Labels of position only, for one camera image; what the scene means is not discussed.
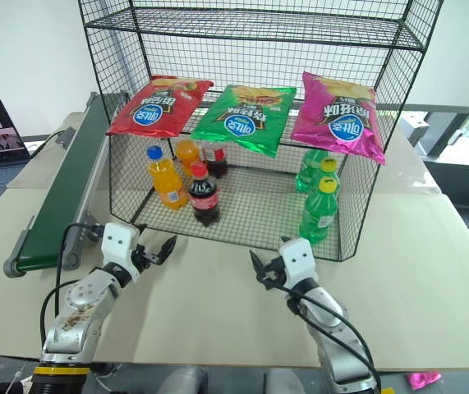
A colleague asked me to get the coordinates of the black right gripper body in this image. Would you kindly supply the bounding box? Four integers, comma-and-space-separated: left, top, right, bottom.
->
257, 255, 287, 289

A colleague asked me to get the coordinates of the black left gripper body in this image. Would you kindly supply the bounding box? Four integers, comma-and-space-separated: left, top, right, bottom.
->
133, 241, 166, 273

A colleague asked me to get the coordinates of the green conveyor belt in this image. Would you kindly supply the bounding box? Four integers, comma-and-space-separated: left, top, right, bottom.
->
2, 92, 132, 280

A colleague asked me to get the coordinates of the gray power adapter box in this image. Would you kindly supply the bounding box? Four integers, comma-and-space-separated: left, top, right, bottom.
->
55, 126, 79, 149

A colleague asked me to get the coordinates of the green soda bottle yellow cap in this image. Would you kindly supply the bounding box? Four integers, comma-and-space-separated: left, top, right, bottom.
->
318, 157, 342, 186
298, 176, 341, 245

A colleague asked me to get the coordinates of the orange soda bottle blue cap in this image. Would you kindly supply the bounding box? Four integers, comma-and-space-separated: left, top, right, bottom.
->
145, 145, 190, 211

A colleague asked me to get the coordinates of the cola bottle red cap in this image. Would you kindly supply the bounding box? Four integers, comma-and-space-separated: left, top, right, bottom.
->
187, 161, 222, 229

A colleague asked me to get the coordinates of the cola bottle red label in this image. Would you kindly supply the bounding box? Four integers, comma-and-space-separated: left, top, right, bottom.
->
200, 140, 230, 180

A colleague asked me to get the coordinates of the red potato chip bag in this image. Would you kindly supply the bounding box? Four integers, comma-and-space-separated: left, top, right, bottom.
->
105, 75, 214, 139

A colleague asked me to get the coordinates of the green potato chip bag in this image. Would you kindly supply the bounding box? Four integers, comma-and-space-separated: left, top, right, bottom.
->
190, 84, 297, 159

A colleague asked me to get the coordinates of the grey rounded shape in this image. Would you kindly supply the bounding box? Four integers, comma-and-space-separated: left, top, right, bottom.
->
158, 366, 210, 394

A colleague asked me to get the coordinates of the magenta potato chip bag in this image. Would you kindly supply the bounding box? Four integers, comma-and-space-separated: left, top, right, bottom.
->
290, 71, 387, 166

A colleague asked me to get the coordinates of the crumpled magenta bag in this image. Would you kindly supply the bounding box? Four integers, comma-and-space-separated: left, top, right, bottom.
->
406, 370, 443, 392

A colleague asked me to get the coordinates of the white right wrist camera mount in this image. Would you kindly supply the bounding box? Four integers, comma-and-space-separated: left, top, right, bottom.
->
278, 237, 315, 289

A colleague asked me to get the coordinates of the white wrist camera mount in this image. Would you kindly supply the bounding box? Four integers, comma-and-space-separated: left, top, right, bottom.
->
278, 237, 315, 289
101, 222, 141, 284

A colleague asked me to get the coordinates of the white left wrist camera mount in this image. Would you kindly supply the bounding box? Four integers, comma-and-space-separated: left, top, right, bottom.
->
101, 222, 141, 284

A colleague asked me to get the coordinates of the black wire mesh shelf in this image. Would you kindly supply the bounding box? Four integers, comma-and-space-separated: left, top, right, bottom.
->
76, 0, 444, 263

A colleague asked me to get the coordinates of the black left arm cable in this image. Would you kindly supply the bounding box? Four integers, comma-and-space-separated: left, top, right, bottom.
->
38, 221, 108, 350

